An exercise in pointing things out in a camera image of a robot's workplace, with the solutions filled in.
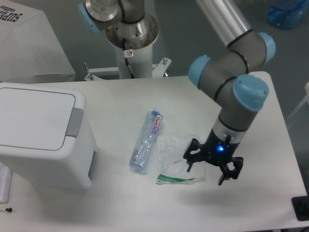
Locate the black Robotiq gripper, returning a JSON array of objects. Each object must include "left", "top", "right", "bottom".
[{"left": 183, "top": 130, "right": 243, "bottom": 186}]

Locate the crushed clear plastic bottle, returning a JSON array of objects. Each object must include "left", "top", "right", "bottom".
[{"left": 129, "top": 108, "right": 163, "bottom": 172}]

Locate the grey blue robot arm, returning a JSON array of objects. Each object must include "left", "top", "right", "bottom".
[{"left": 78, "top": 0, "right": 276, "bottom": 182}]

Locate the white bracket with bolts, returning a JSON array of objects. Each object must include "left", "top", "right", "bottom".
[{"left": 84, "top": 57, "right": 172, "bottom": 81}]

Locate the blue transparent water jug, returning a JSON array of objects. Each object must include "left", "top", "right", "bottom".
[{"left": 267, "top": 0, "right": 309, "bottom": 29}]

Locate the black cable on pedestal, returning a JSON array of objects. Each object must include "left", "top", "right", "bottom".
[{"left": 122, "top": 38, "right": 135, "bottom": 79}]

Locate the white printed cloth cover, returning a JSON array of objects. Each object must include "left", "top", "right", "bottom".
[{"left": 0, "top": 0, "right": 75, "bottom": 84}]

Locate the black device at table edge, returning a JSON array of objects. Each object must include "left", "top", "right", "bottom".
[{"left": 292, "top": 196, "right": 309, "bottom": 221}]

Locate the white push-lid trash can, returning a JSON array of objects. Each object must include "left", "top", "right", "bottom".
[{"left": 0, "top": 82, "right": 98, "bottom": 189}]

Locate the clear plastic bag green stripe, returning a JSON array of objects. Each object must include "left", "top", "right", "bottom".
[{"left": 156, "top": 135, "right": 206, "bottom": 185}]

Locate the white frame at right edge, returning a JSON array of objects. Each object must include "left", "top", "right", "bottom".
[{"left": 287, "top": 82, "right": 309, "bottom": 122}]

